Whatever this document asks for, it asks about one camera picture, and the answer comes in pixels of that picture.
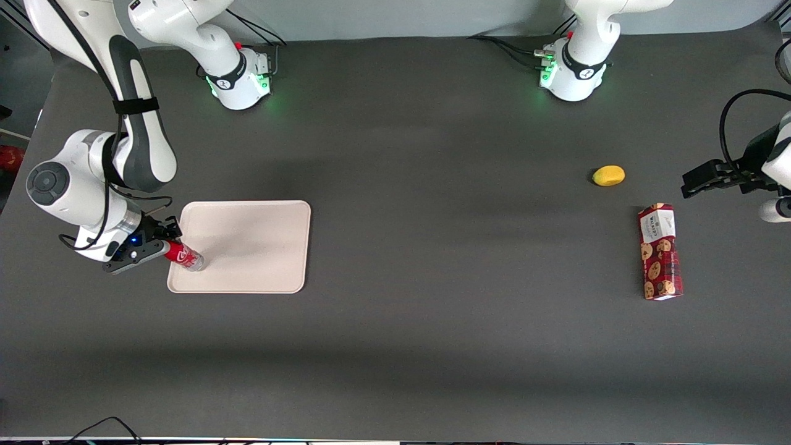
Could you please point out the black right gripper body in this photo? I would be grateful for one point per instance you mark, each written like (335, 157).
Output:
(150, 231)

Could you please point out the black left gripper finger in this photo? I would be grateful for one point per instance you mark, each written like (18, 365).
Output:
(720, 170)
(697, 182)

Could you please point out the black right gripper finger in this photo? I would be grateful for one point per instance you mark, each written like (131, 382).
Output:
(157, 238)
(173, 227)

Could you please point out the red soda can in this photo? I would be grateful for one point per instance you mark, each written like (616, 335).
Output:
(185, 256)

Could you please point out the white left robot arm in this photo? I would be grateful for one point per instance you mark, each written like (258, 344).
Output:
(581, 74)

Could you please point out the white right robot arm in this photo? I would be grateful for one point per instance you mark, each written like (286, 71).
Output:
(142, 142)

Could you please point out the beige plastic tray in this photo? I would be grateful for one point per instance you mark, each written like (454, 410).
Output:
(247, 247)

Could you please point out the red tartan cookie box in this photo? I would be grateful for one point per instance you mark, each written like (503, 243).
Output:
(661, 259)

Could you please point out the yellow lemon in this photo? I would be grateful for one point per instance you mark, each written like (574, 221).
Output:
(609, 176)

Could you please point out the red object beside table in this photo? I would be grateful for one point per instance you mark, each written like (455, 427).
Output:
(9, 159)

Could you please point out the dark grey table cover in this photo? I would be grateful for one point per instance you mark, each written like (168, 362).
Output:
(463, 340)

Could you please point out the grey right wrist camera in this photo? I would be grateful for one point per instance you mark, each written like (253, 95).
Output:
(133, 256)

